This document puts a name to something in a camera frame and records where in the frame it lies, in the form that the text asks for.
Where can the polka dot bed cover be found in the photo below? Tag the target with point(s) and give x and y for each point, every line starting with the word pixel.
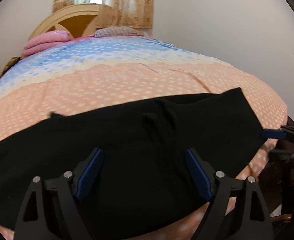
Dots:
pixel 82 75

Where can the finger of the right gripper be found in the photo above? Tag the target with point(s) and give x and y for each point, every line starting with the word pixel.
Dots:
pixel 274 133

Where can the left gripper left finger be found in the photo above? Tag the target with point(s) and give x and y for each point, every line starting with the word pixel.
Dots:
pixel 49 208

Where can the cream wooden headboard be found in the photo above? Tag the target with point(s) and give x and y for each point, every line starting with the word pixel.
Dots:
pixel 79 20

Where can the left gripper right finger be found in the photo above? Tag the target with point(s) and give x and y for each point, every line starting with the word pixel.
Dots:
pixel 237 209

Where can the brown patterned bag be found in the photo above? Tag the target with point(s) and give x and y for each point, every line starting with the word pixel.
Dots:
pixel 11 63

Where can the folded pink blanket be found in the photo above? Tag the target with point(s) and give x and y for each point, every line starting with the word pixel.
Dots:
pixel 44 41

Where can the black pants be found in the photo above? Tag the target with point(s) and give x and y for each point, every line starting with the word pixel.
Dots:
pixel 142 182

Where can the striped pillow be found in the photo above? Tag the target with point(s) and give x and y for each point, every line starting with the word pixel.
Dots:
pixel 117 31

